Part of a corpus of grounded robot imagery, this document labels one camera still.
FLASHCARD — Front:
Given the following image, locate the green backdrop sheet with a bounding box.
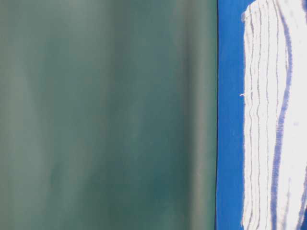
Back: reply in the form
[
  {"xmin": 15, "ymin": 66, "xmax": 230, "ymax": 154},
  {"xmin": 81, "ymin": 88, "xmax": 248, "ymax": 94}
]
[{"xmin": 0, "ymin": 0, "xmax": 217, "ymax": 230}]

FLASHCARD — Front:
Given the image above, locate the white blue-striped towel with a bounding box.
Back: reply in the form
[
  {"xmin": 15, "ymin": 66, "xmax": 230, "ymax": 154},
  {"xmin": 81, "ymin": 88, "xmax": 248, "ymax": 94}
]
[{"xmin": 241, "ymin": 0, "xmax": 307, "ymax": 230}]

